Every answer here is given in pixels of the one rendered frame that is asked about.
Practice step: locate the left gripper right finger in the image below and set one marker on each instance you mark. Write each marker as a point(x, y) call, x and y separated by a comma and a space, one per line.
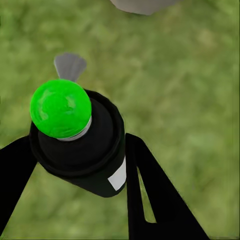
point(174, 221)

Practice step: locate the pesticide atomizer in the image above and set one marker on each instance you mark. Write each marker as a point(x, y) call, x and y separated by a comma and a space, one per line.
point(77, 134)

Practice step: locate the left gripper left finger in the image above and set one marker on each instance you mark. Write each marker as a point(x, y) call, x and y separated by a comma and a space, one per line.
point(17, 163)

